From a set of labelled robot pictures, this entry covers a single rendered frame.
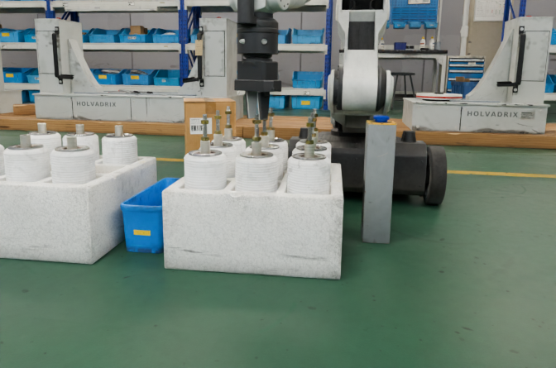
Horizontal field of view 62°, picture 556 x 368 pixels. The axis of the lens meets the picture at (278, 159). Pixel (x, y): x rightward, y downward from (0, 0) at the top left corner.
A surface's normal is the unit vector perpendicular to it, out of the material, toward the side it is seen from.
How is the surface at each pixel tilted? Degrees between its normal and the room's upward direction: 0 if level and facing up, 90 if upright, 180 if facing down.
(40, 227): 90
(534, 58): 90
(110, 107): 90
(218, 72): 90
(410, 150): 45
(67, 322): 0
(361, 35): 63
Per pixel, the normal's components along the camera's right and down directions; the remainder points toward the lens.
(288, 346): 0.01, -0.98
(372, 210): -0.12, 0.18
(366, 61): -0.11, -0.51
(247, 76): -0.68, 0.13
